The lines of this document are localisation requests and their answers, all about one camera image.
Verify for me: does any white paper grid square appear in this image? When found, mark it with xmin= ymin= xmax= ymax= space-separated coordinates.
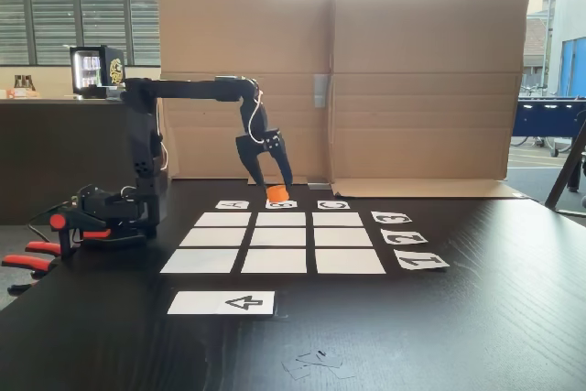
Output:
xmin=250 ymin=227 xmax=307 ymax=247
xmin=315 ymin=248 xmax=387 ymax=275
xmin=312 ymin=212 xmax=365 ymax=228
xmin=255 ymin=212 xmax=307 ymax=228
xmin=179 ymin=227 xmax=247 ymax=247
xmin=241 ymin=248 xmax=307 ymax=275
xmin=194 ymin=212 xmax=252 ymax=228
xmin=313 ymin=227 xmax=373 ymax=247
xmin=159 ymin=248 xmax=240 ymax=275

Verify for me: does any grey tape strip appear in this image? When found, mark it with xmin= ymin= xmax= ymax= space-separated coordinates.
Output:
xmin=313 ymin=73 xmax=330 ymax=109

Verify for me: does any number 3 paper label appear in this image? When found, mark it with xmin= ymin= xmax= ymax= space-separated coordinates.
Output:
xmin=370 ymin=211 xmax=412 ymax=225

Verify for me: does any number 2 paper label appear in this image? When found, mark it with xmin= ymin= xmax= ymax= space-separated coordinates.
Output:
xmin=380 ymin=228 xmax=429 ymax=245

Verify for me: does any white arrow paper sheet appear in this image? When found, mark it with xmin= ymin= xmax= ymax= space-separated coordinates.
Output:
xmin=167 ymin=290 xmax=276 ymax=316

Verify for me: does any black mini fridge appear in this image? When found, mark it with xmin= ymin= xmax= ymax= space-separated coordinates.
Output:
xmin=69 ymin=45 xmax=125 ymax=100

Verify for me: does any brown cardboard screen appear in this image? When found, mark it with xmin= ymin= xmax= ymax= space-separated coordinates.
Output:
xmin=157 ymin=0 xmax=531 ymax=200

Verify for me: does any dark wooden counter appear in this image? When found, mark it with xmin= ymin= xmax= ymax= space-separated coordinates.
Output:
xmin=0 ymin=97 xmax=161 ymax=226

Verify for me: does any black orange bar clamp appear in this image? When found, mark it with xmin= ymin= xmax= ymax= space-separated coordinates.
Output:
xmin=49 ymin=212 xmax=114 ymax=266

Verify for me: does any blue foosball table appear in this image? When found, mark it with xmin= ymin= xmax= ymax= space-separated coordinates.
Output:
xmin=511 ymin=96 xmax=586 ymax=157

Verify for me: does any dark wooden stand leg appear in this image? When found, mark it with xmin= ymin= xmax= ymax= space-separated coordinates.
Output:
xmin=544 ymin=111 xmax=586 ymax=219

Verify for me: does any white servo cable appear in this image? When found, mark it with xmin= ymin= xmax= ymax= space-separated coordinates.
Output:
xmin=155 ymin=88 xmax=265 ymax=171

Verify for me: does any red black clamp handle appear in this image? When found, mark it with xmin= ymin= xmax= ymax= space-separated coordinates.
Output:
xmin=1 ymin=253 xmax=55 ymax=278
xmin=25 ymin=239 xmax=63 ymax=258

